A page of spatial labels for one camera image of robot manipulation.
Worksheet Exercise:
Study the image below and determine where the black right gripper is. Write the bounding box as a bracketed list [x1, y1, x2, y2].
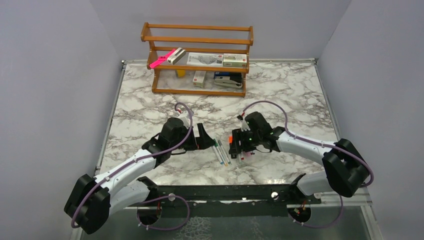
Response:
[229, 127, 262, 154]

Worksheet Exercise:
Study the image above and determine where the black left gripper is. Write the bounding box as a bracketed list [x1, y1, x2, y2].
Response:
[170, 123, 216, 151]

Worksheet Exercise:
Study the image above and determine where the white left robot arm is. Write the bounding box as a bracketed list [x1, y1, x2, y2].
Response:
[64, 115, 215, 234]

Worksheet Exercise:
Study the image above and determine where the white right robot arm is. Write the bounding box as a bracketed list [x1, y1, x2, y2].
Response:
[228, 111, 371, 204]

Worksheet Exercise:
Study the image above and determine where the teal cap white marker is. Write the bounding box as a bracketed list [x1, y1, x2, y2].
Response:
[212, 146, 224, 165]

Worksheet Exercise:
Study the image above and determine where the green cap white marker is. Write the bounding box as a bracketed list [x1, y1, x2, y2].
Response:
[213, 138, 228, 167]

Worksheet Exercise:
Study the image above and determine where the small white red box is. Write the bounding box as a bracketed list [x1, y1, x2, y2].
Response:
[192, 70, 206, 88]

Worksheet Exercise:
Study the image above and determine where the black grey stapler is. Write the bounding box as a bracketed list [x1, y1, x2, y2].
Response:
[213, 71, 243, 89]

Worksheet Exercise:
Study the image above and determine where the yellow small block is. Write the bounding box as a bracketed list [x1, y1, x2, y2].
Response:
[175, 69, 186, 78]

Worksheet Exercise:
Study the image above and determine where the wooden two-tier shelf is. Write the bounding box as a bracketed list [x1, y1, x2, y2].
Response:
[140, 22, 254, 97]

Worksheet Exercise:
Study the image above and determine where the green white staples box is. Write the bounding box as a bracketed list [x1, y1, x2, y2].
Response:
[222, 53, 248, 68]

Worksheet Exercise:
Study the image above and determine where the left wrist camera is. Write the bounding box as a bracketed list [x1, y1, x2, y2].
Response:
[177, 111, 192, 129]

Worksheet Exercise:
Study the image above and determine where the black front mounting rail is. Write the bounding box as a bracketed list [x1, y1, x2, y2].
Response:
[133, 184, 321, 220]

